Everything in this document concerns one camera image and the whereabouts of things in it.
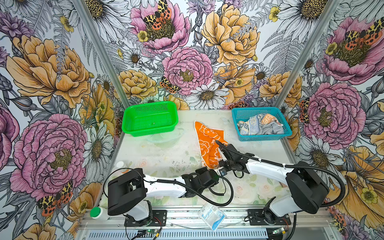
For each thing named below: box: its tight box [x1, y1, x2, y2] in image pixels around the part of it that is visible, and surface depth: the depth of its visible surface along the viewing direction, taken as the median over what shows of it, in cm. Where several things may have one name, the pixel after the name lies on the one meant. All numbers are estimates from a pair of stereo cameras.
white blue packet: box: [197, 202, 227, 232], surface depth 76 cm
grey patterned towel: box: [237, 113, 284, 136], surface depth 107 cm
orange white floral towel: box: [194, 121, 229, 170], surface depth 104 cm
